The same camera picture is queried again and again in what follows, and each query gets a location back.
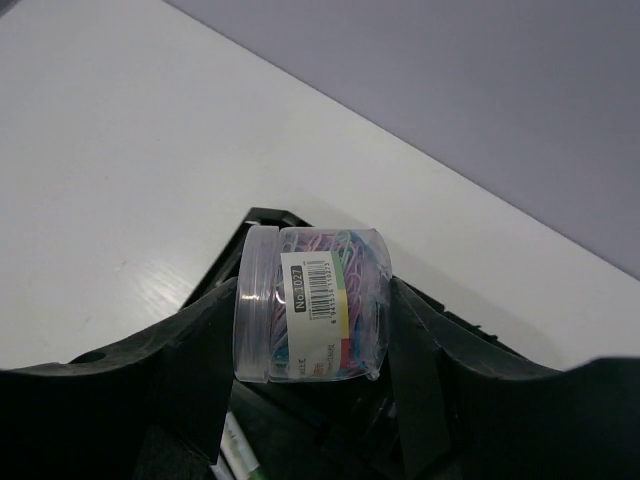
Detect clear pen grey stripes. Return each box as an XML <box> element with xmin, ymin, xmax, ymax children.
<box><xmin>210</xmin><ymin>411</ymin><xmax>267</xmax><ymax>480</ymax></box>

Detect black four-compartment organizer tray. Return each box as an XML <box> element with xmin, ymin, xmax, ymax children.
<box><xmin>181</xmin><ymin>207</ymin><xmax>517</xmax><ymax>479</ymax></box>

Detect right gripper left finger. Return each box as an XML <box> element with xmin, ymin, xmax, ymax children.
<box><xmin>1</xmin><ymin>280</ymin><xmax>236</xmax><ymax>479</ymax></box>

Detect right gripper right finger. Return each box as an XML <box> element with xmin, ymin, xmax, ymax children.
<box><xmin>388</xmin><ymin>279</ymin><xmax>639</xmax><ymax>479</ymax></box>

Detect silver tape roll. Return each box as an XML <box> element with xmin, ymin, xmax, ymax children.
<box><xmin>233</xmin><ymin>225</ymin><xmax>392</xmax><ymax>384</ymax></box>

